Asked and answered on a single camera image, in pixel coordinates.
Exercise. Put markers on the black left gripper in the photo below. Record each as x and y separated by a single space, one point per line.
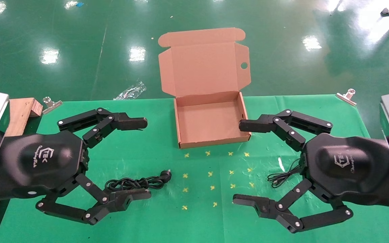
42 158

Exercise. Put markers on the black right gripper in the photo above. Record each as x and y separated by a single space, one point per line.
346 165

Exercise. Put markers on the open brown cardboard box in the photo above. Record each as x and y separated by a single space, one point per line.
208 67

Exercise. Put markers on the small white paper scrap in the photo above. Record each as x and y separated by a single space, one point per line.
281 164

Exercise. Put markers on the green table cloth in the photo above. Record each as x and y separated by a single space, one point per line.
160 165

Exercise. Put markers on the clear crumpled plastic wrapper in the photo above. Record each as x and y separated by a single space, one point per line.
132 91

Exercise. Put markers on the silver binder clip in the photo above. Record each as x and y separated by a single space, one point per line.
346 98
51 107

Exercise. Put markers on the brown wooden board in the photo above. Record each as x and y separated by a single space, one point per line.
22 114

